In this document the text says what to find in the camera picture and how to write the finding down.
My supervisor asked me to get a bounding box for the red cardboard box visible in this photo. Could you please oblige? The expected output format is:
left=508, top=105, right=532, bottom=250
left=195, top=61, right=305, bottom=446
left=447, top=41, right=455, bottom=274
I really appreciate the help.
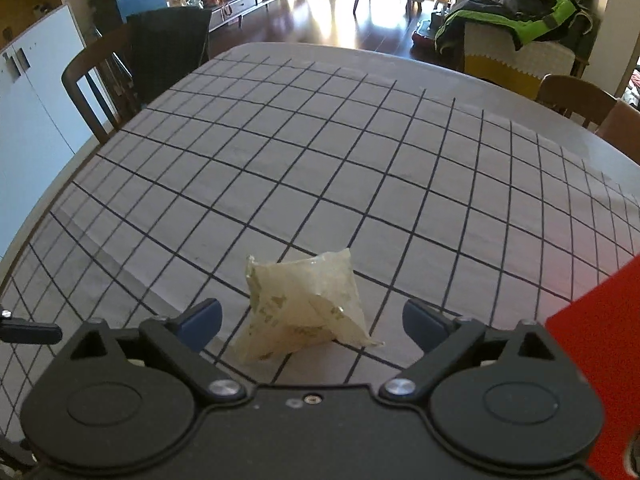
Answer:
left=544, top=254, right=640, bottom=480

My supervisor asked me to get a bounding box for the black cloth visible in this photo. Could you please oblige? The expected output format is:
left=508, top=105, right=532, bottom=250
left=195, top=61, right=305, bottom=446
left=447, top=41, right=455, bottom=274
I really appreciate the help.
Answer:
left=126, top=7, right=214, bottom=107

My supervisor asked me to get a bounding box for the green and black jacket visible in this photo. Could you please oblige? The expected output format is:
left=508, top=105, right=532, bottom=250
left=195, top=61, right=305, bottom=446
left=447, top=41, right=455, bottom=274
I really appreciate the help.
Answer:
left=433, top=0, right=596, bottom=54

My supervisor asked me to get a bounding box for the white cabinet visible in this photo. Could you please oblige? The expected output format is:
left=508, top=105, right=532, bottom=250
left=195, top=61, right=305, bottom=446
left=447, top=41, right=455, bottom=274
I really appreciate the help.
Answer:
left=0, top=2, right=117, bottom=261

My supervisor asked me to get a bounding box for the cream translucent snack packet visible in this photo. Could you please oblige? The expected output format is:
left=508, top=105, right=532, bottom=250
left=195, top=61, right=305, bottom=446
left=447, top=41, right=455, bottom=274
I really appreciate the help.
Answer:
left=232, top=247, right=386, bottom=364

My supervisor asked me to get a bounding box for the pink cloth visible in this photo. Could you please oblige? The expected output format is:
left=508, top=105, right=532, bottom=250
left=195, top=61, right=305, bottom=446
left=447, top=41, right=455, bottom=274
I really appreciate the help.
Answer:
left=594, top=98, right=640, bottom=166

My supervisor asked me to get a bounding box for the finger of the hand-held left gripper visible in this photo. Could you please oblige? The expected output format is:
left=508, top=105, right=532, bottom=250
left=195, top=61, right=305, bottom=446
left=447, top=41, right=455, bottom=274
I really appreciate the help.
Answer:
left=0, top=311, right=64, bottom=346

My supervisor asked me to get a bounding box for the white and yellow armchair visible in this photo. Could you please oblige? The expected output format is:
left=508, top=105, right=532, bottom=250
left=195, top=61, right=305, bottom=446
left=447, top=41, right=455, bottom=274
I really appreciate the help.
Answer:
left=462, top=22, right=577, bottom=99

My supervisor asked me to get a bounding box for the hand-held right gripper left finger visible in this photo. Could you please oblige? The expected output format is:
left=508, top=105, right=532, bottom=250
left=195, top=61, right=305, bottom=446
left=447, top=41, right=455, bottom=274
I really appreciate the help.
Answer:
left=70, top=298, right=249, bottom=404

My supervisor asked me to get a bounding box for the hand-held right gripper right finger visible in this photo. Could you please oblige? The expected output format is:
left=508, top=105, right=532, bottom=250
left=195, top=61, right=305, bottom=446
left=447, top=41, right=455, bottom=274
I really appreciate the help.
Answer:
left=380, top=300, right=561, bottom=404

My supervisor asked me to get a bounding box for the wooden dining chair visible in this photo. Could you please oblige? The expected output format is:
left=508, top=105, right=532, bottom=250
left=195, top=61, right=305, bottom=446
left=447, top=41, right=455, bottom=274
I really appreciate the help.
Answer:
left=537, top=73, right=619, bottom=129
left=61, top=7, right=214, bottom=145

